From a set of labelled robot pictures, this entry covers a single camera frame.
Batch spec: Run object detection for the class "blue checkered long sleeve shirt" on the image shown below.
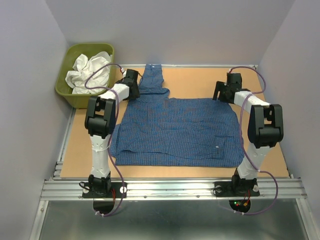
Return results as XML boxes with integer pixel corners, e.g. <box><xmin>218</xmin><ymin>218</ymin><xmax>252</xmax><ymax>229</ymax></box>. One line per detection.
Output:
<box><xmin>110</xmin><ymin>64</ymin><xmax>244</xmax><ymax>168</ymax></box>

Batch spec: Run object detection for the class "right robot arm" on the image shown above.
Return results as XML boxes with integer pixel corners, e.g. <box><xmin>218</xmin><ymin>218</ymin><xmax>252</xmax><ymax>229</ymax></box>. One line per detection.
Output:
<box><xmin>213</xmin><ymin>72</ymin><xmax>284</xmax><ymax>197</ymax></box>

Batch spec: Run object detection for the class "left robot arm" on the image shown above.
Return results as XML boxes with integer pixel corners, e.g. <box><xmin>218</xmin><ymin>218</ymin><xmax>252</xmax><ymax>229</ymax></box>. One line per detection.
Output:
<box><xmin>79</xmin><ymin>69</ymin><xmax>140</xmax><ymax>198</ymax></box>

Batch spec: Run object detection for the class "white crumpled shirt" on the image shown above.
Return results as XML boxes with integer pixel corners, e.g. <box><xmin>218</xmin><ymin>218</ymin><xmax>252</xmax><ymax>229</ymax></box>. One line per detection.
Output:
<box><xmin>65</xmin><ymin>51</ymin><xmax>111</xmax><ymax>95</ymax></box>

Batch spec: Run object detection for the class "green plastic bin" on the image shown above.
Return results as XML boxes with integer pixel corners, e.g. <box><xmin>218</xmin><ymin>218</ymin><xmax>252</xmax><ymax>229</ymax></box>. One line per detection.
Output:
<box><xmin>55</xmin><ymin>42</ymin><xmax>115</xmax><ymax>109</ymax></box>

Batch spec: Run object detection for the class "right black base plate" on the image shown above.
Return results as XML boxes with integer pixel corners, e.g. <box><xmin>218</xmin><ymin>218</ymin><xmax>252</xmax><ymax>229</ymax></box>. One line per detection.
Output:
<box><xmin>213</xmin><ymin>180</ymin><xmax>260</xmax><ymax>197</ymax></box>

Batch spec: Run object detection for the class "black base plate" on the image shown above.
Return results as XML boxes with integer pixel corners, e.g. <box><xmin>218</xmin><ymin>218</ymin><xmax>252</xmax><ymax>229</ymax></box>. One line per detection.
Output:
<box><xmin>79</xmin><ymin>181</ymin><xmax>127</xmax><ymax>199</ymax></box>
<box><xmin>213</xmin><ymin>180</ymin><xmax>260</xmax><ymax>197</ymax></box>

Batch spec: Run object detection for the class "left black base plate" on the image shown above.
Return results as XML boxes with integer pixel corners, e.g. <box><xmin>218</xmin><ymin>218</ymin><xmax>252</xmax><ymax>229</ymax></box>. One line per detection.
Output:
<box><xmin>79</xmin><ymin>181</ymin><xmax>127</xmax><ymax>199</ymax></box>

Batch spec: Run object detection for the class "aluminium mounting rail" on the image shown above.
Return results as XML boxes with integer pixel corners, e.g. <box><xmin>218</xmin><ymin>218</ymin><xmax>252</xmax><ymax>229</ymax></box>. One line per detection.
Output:
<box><xmin>30</xmin><ymin>109</ymin><xmax>320</xmax><ymax>240</ymax></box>

